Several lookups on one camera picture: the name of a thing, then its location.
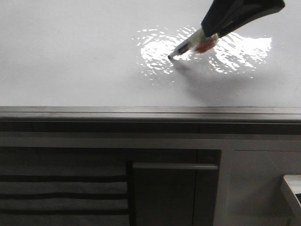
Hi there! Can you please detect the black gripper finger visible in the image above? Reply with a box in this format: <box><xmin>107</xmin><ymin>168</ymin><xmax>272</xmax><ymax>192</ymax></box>
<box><xmin>217</xmin><ymin>0</ymin><xmax>285</xmax><ymax>38</ymax></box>
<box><xmin>201</xmin><ymin>0</ymin><xmax>281</xmax><ymax>37</ymax></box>

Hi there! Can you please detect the white whiteboard marker with tape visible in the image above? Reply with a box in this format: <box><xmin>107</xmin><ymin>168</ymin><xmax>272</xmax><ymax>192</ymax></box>
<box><xmin>168</xmin><ymin>28</ymin><xmax>219</xmax><ymax>59</ymax></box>

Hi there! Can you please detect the white box corner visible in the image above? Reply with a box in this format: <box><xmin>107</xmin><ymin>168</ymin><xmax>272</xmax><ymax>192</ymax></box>
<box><xmin>281</xmin><ymin>174</ymin><xmax>301</xmax><ymax>226</ymax></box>

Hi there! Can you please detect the dark grey cabinet panel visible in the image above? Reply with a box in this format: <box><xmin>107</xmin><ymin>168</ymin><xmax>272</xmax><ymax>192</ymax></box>
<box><xmin>133</xmin><ymin>162</ymin><xmax>219</xmax><ymax>226</ymax></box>

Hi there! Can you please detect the black striped slatted panel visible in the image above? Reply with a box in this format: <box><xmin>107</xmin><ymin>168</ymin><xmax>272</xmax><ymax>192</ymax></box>
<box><xmin>0</xmin><ymin>174</ymin><xmax>136</xmax><ymax>226</ymax></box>

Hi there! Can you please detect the white whiteboard with aluminium frame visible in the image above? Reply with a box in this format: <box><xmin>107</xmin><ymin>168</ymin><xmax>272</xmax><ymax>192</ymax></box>
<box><xmin>0</xmin><ymin>0</ymin><xmax>301</xmax><ymax>123</ymax></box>

